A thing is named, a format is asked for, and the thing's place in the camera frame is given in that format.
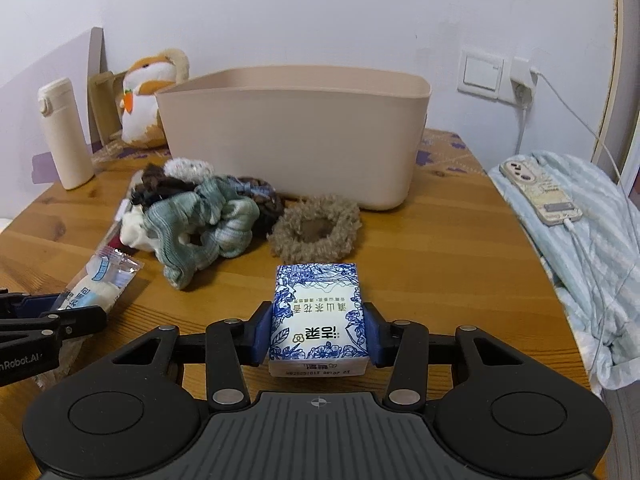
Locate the blue white tissue pack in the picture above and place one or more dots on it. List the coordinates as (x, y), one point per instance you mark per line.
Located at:
(317, 323)

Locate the orange white hamster plush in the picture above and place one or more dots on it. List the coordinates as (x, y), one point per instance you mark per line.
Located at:
(141, 123)

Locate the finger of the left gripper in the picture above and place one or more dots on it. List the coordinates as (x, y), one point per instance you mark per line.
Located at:
(27, 318)

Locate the wooden stand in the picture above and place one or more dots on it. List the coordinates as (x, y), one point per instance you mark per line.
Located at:
(104, 95)

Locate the white wall switch plate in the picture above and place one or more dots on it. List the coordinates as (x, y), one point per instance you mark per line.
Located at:
(488, 76)

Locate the brown fuzzy scrunchie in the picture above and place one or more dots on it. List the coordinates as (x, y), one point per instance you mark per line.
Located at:
(322, 229)

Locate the smartphone in beige case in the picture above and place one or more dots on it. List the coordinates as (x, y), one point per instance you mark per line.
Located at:
(552, 205)

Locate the beige plastic storage bin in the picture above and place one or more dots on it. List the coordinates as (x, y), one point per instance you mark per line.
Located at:
(306, 129)

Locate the patterned table mat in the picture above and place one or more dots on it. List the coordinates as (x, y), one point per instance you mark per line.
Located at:
(438, 150)

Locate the white framed board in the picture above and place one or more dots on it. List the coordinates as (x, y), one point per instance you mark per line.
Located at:
(616, 132)

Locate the white wall charger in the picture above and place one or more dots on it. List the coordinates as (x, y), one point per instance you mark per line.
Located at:
(522, 73)

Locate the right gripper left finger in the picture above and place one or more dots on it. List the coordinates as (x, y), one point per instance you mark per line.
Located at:
(231, 344)

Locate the white fuzzy scrunchie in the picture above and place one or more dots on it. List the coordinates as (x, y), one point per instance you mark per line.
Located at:
(188, 170)

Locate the light blue striped blanket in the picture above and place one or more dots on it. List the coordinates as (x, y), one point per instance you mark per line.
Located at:
(593, 264)

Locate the cream thermos bottle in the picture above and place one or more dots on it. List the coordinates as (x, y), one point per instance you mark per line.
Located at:
(62, 129)

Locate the clear packet white blue label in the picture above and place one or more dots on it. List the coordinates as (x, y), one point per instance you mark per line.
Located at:
(99, 284)

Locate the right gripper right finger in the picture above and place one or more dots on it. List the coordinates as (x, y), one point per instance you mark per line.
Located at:
(401, 345)

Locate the green striped scrunchie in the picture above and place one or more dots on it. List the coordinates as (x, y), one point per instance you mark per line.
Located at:
(192, 229)

